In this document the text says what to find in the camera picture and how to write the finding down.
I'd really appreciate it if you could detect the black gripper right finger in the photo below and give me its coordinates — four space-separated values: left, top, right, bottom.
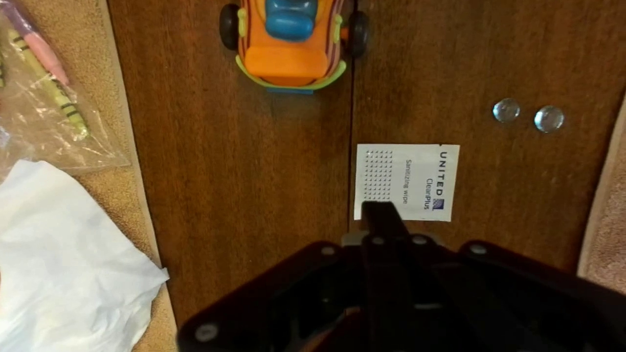
382 200 626 352

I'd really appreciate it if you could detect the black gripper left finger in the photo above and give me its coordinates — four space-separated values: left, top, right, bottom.
177 200 388 352

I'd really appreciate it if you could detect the orange toy car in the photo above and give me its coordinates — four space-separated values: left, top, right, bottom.
218 0 372 94

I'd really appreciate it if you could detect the white paper card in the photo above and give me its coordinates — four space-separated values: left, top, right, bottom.
353 141 462 225

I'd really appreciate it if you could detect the large orange towel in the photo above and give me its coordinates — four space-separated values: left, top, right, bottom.
576 96 626 298

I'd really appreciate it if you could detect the small orange towel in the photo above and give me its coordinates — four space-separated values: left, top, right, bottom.
0 0 181 352

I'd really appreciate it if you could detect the crumpled white cloth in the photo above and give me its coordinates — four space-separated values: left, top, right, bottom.
0 159 173 352

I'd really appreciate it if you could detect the clear plastic bag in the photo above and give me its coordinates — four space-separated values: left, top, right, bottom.
0 0 134 177

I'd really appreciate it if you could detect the yellow green crayon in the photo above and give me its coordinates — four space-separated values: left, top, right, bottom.
5 28 93 143

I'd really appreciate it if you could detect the pink crayon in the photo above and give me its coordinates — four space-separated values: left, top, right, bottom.
3 0 71 89

